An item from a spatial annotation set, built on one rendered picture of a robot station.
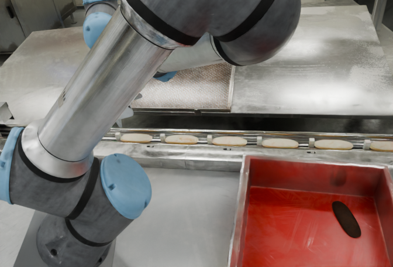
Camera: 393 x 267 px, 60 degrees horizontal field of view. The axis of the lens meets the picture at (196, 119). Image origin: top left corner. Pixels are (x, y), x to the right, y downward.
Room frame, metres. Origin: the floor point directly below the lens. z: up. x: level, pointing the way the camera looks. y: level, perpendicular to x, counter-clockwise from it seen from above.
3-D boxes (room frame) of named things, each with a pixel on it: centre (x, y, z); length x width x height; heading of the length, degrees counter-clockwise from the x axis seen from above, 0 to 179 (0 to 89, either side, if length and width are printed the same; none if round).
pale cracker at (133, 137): (0.81, 0.19, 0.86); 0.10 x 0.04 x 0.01; 77
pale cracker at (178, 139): (0.77, 0.05, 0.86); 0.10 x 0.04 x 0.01; 77
